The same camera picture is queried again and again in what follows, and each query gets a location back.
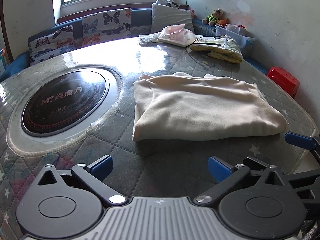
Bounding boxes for black white plush toy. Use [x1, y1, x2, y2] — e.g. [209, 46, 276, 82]
[156, 0, 180, 8]

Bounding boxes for black cable on table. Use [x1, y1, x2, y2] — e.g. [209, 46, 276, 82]
[183, 36, 218, 67]

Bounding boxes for blue sofa bench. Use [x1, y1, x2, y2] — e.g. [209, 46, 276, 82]
[1, 8, 268, 81]

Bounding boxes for yellow patterned folded cloth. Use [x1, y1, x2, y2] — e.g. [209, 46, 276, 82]
[190, 35, 243, 64]

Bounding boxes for grey quilted star table cover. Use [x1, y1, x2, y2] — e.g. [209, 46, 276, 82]
[1, 38, 319, 239]

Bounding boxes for cream garment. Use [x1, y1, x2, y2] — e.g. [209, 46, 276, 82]
[132, 72, 287, 141]

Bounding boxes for teddy bear green vest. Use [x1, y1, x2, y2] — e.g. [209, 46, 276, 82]
[202, 8, 224, 27]

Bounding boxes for right butterfly print cushion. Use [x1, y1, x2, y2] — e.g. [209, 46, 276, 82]
[82, 8, 131, 47]

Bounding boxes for left butterfly print cushion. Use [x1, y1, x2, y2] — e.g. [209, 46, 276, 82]
[29, 25, 75, 66]

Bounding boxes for orange plush toy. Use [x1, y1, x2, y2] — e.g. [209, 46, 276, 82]
[217, 18, 230, 28]

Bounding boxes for black round induction cooktop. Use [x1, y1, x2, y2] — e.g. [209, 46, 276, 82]
[21, 69, 110, 137]

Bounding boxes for grey plain cushion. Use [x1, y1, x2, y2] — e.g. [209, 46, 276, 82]
[151, 3, 194, 34]

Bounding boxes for butterfly print cushion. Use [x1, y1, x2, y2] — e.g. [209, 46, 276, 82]
[29, 25, 75, 66]
[82, 8, 131, 47]

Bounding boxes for pink white plastic package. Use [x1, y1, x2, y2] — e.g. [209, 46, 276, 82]
[139, 24, 197, 48]

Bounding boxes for clear blue storage bin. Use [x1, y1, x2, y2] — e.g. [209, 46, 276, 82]
[216, 23, 257, 57]

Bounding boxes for red plastic stool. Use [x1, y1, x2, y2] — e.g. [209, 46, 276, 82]
[267, 67, 300, 98]

